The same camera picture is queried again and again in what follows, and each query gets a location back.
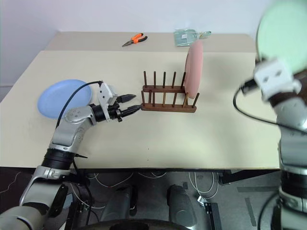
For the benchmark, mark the dark rounded robot foot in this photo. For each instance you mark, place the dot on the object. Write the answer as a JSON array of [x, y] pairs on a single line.
[[120, 203], [181, 203]]

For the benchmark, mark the clear plastic packet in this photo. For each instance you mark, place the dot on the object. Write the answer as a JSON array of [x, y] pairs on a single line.
[[183, 38]]

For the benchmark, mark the small white connector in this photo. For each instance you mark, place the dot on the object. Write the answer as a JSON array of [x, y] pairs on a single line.
[[201, 200]]

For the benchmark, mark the wooden dish rack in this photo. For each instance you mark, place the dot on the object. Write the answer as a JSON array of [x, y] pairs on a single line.
[[168, 109]]

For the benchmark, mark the green plate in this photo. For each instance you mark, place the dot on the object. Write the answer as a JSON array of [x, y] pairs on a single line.
[[283, 31]]

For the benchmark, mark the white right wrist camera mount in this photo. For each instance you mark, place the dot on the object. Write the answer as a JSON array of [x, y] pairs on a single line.
[[275, 76]]

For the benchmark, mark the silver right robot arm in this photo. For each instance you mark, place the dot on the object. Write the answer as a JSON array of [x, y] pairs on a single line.
[[292, 134]]

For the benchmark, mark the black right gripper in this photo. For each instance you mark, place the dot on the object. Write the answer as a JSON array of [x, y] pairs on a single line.
[[300, 80]]

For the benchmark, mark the pink plate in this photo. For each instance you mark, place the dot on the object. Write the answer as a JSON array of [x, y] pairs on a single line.
[[194, 69]]

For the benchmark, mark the dark round rim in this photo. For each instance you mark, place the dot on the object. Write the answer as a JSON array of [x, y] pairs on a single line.
[[134, 226]]

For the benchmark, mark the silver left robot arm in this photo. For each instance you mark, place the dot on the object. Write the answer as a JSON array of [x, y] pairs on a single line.
[[69, 134]]

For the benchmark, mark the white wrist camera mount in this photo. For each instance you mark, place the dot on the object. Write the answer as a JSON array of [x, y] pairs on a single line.
[[275, 76], [105, 94]]

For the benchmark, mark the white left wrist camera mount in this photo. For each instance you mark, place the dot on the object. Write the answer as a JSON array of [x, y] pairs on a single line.
[[105, 94]]

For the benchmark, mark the black floor box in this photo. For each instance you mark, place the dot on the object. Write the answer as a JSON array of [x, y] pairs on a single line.
[[212, 213]]

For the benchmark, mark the blue plate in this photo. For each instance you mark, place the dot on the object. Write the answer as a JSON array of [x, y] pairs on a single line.
[[55, 100]]

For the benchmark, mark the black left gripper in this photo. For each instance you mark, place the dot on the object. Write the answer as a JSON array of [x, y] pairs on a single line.
[[114, 112]]

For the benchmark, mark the black table frame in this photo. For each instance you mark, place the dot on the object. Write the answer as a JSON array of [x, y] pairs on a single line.
[[247, 176]]

